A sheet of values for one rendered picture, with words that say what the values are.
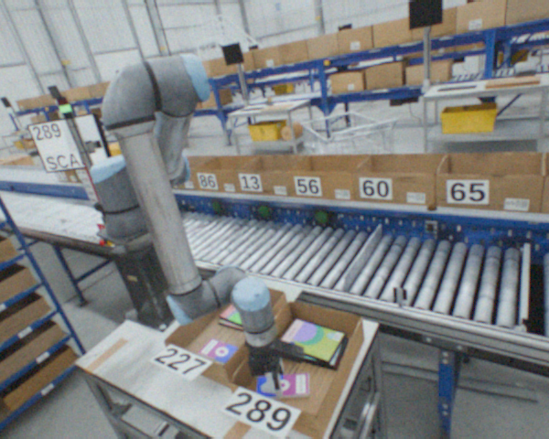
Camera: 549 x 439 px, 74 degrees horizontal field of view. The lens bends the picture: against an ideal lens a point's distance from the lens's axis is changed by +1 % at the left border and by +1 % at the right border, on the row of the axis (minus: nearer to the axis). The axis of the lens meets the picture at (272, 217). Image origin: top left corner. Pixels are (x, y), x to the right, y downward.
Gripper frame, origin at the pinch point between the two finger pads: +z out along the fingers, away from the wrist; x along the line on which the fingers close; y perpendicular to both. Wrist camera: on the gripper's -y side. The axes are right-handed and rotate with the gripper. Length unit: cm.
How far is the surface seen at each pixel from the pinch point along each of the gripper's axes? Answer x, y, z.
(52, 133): -130, 131, -71
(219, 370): -3.0, 19.3, -4.7
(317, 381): -1.2, -10.7, 1.4
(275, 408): 13.9, -0.4, -8.2
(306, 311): -26.6, -8.4, -4.4
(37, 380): -64, 160, 58
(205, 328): -29.8, 32.0, 1.6
